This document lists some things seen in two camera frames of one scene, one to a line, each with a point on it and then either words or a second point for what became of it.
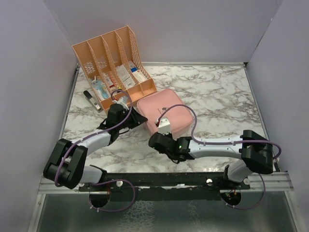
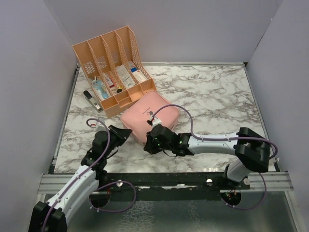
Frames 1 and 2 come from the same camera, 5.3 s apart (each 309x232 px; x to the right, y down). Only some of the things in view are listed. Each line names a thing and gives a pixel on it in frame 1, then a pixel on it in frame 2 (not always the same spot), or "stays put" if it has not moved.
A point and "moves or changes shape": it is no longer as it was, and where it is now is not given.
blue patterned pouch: x=99 y=85 stays put
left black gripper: x=137 y=119 to x=121 y=134
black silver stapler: x=88 y=95 stays put
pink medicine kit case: x=151 y=107 moves or changes shape
